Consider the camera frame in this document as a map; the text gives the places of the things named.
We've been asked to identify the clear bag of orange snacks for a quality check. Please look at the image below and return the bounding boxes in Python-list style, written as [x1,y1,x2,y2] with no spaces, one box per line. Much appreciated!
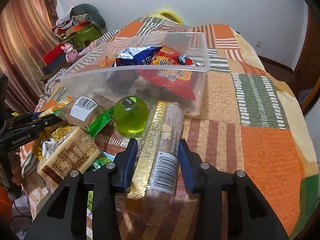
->
[98,56,116,68]

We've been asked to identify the gold trimmed cracker sleeve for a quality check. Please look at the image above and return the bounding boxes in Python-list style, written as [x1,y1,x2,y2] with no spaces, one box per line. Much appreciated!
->
[123,101,184,215]

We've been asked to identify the blue red biscuit bag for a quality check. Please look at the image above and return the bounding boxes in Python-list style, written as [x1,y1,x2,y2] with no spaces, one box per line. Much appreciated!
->
[113,46,162,67]

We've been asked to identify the red snack packet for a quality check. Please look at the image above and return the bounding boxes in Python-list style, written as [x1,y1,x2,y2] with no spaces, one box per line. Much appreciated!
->
[136,46,199,101]

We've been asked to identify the wrapped square cracker block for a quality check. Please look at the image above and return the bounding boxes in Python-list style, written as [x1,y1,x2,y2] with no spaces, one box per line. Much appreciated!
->
[37,126,100,189]

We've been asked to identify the green edged clear snack bag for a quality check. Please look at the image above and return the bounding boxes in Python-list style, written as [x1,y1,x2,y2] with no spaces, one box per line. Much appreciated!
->
[54,94,116,138]

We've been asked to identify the red shoe box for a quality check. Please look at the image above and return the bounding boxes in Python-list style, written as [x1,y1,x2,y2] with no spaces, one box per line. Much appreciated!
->
[38,43,66,74]

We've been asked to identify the pink plush toy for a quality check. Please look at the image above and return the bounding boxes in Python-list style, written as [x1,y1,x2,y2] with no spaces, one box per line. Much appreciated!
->
[61,43,78,64]

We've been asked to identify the green jelly cup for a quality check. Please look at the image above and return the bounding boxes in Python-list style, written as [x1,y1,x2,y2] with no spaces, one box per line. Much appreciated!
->
[114,96,149,138]

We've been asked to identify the patchwork orange green bedspread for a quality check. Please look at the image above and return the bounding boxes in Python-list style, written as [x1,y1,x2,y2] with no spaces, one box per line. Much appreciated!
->
[19,16,320,239]

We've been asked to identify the striped orange curtain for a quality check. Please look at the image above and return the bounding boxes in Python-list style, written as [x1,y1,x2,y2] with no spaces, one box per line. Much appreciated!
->
[1,0,58,113]

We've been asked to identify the pile of clothes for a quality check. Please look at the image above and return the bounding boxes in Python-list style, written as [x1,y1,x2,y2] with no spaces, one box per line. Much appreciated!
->
[52,3,107,50]

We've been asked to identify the clear plastic storage bin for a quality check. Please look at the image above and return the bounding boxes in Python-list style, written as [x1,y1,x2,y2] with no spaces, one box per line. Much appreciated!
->
[60,32,210,115]

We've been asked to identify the brown wooden door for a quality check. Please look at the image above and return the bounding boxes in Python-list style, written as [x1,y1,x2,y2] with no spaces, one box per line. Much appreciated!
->
[293,8,319,115]

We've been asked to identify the yellow pillow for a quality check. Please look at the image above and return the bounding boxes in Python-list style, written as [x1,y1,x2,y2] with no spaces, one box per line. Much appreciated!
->
[149,9,184,24]

